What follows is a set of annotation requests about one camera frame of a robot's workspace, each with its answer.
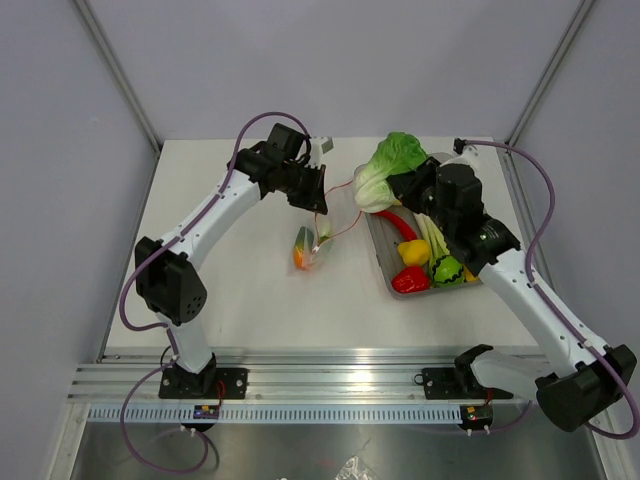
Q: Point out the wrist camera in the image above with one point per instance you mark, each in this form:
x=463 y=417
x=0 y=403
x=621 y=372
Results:
x=466 y=154
x=320 y=146

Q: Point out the aluminium mounting rail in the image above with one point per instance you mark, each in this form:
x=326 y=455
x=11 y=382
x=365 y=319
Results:
x=279 y=376

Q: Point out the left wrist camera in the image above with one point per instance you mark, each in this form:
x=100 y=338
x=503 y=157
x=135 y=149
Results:
x=320 y=146

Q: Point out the toy green orange mango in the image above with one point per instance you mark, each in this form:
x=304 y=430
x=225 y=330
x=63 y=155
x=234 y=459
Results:
x=304 y=249

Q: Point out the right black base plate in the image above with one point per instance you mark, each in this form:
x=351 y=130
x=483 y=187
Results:
x=441 y=383

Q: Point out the toy red bell pepper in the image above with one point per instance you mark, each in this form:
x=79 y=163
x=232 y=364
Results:
x=411 y=279

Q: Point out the toy green watermelon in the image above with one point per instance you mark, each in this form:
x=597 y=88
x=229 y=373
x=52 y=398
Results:
x=447 y=271

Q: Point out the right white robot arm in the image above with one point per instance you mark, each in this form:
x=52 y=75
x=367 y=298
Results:
x=586 y=374

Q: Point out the white slotted cable duct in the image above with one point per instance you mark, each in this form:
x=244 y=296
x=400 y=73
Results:
x=280 y=414

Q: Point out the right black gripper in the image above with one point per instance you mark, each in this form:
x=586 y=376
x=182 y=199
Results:
x=409 y=185

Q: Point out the toy red chili pepper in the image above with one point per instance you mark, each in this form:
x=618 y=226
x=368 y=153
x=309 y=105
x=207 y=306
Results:
x=406 y=232

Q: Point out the toy yellow pear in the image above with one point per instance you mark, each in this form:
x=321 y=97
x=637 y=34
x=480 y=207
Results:
x=414 y=253

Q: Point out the left aluminium frame post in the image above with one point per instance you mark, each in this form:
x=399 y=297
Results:
x=105 y=50

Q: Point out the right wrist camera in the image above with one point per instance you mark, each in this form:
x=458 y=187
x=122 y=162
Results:
x=466 y=154

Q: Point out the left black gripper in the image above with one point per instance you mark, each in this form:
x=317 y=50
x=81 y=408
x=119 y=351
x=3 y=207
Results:
x=314 y=198

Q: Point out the clear zip top bag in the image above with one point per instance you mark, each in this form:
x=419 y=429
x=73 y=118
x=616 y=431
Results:
x=344 y=215

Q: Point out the crumpled clear plastic wrap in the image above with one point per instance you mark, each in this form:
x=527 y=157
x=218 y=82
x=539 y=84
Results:
x=356 y=469

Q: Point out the aluminium frame post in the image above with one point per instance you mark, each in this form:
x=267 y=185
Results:
x=561 y=52
x=105 y=50

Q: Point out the toy napa cabbage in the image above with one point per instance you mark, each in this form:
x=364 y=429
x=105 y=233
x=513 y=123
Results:
x=398 y=153

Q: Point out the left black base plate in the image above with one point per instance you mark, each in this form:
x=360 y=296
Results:
x=210 y=384

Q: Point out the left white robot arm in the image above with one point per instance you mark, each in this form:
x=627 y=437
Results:
x=168 y=280

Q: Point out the right aluminium frame post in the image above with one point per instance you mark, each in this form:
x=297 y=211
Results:
x=561 y=52

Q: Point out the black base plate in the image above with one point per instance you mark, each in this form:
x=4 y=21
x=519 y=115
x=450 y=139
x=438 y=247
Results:
x=210 y=384
x=441 y=383

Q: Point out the grey plastic food bin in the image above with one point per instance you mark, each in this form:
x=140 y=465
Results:
x=386 y=238

